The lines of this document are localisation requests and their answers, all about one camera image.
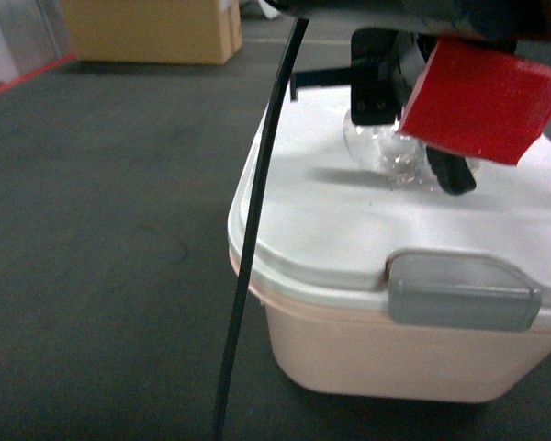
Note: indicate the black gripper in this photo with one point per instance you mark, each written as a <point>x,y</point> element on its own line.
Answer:
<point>385,67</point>

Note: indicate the white box lid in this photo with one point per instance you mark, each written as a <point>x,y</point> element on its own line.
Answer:
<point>336,236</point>

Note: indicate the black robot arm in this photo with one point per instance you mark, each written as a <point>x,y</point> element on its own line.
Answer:
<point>495,24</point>

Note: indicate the red block on arm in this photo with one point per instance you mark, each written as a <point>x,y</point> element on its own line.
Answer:
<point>478,102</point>

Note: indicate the cardboard box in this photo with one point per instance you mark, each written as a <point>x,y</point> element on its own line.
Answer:
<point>171,32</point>

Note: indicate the pink plastic storage box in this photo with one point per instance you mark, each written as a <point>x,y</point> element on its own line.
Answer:
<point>395,349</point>

